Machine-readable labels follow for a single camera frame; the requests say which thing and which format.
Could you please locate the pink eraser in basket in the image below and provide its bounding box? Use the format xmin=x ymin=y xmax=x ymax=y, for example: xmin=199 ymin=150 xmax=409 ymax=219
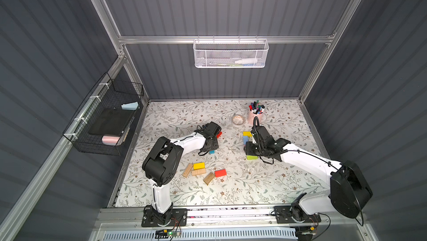
xmin=102 ymin=135 xmax=120 ymax=146

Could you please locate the pink pen cup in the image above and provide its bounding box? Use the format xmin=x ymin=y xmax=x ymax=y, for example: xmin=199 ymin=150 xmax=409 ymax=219
xmin=247 ymin=110 xmax=263 ymax=125

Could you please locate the black wire wall basket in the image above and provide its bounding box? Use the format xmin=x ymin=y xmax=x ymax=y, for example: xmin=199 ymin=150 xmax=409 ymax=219
xmin=63 ymin=73 xmax=144 ymax=156

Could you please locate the black notebook in basket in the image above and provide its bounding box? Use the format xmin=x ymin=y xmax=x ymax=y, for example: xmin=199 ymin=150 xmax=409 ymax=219
xmin=88 ymin=109 xmax=135 ymax=136

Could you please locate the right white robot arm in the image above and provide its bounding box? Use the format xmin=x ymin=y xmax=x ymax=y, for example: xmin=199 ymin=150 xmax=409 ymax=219
xmin=244 ymin=125 xmax=373 ymax=223

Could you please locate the wooden block left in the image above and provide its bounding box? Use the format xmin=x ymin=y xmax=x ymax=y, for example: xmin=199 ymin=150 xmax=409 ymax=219
xmin=182 ymin=163 xmax=193 ymax=178

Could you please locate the white bottle in basket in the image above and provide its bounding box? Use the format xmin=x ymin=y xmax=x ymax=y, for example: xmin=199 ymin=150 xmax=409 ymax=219
xmin=235 ymin=58 xmax=258 ymax=65

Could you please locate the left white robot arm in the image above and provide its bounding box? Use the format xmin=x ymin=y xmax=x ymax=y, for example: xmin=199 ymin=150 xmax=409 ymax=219
xmin=142 ymin=122 xmax=221 ymax=225

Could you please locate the small glass dish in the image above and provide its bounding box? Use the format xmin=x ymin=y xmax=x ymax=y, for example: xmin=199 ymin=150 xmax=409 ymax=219
xmin=231 ymin=114 xmax=246 ymax=126

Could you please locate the wooden block middle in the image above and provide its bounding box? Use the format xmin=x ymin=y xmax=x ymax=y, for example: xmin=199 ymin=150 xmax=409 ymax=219
xmin=191 ymin=168 xmax=206 ymax=177

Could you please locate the wooden block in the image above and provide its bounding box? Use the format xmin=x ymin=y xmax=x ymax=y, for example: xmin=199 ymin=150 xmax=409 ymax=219
xmin=203 ymin=172 xmax=216 ymax=185
xmin=191 ymin=168 xmax=206 ymax=177
xmin=182 ymin=163 xmax=193 ymax=178

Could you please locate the red block lower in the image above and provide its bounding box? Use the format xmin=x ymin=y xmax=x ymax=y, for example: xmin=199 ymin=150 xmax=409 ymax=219
xmin=215 ymin=169 xmax=227 ymax=178

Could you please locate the wooden block right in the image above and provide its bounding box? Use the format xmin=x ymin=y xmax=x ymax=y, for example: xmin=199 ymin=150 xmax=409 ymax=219
xmin=203 ymin=172 xmax=216 ymax=185

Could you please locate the lime green block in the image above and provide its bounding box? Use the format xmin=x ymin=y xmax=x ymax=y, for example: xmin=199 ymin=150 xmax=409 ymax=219
xmin=246 ymin=155 xmax=259 ymax=161

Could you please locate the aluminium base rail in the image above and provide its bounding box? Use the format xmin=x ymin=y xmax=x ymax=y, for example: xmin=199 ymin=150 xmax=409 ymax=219
xmin=93 ymin=204 xmax=321 ymax=241

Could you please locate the white wire mesh basket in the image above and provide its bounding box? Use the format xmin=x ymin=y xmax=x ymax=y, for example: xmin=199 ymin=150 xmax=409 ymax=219
xmin=192 ymin=39 xmax=269 ymax=69

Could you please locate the light blue box in basket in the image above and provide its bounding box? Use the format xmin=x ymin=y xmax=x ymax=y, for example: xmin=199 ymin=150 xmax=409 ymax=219
xmin=121 ymin=102 xmax=139 ymax=110

